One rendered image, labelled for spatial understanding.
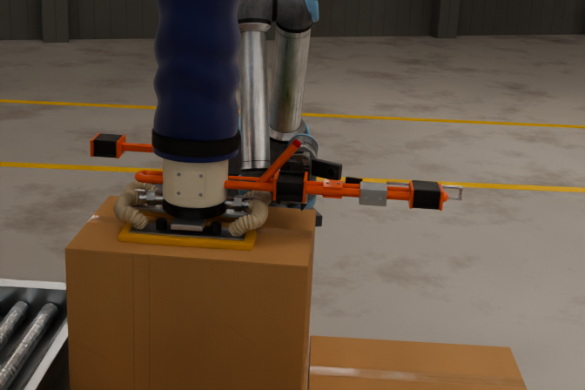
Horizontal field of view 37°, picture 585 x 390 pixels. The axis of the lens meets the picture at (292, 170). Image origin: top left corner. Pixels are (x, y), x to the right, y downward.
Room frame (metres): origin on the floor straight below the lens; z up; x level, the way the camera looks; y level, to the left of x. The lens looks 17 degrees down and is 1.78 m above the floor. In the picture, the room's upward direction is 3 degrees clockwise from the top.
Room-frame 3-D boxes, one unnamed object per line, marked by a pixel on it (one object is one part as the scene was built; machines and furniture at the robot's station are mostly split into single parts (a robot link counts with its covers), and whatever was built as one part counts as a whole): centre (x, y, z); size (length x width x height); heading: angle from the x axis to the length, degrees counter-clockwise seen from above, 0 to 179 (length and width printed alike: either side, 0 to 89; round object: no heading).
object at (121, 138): (2.42, 0.54, 1.08); 0.09 x 0.08 x 0.05; 177
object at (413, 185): (2.11, -0.35, 1.07); 0.08 x 0.07 x 0.05; 87
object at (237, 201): (2.15, 0.25, 1.01); 0.34 x 0.25 x 0.06; 87
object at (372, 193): (2.12, -0.21, 1.06); 0.07 x 0.07 x 0.04; 87
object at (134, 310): (2.14, 0.24, 0.75); 0.60 x 0.40 x 0.40; 87
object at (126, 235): (2.05, 0.26, 0.97); 0.34 x 0.10 x 0.05; 87
